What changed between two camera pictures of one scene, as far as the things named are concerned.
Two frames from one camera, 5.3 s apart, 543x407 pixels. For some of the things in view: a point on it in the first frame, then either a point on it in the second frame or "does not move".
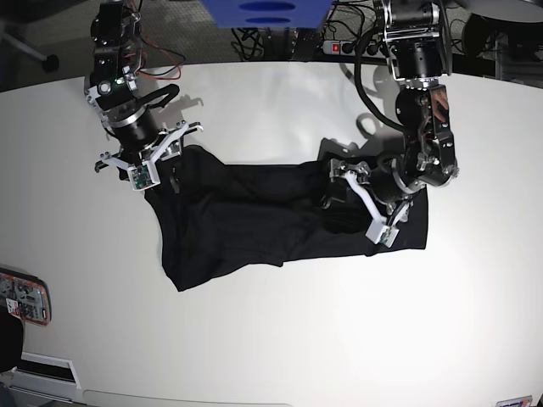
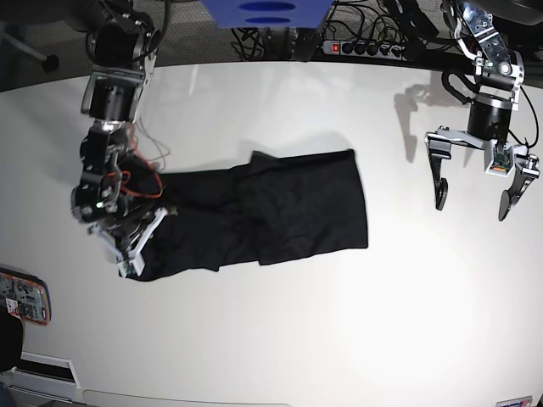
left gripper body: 168,147 -> 128,253
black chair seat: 11,341 does not move
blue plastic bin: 267,13 does not move
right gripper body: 390,199 -> 439,145
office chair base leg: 50,62 does not move
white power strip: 348,47 does not move
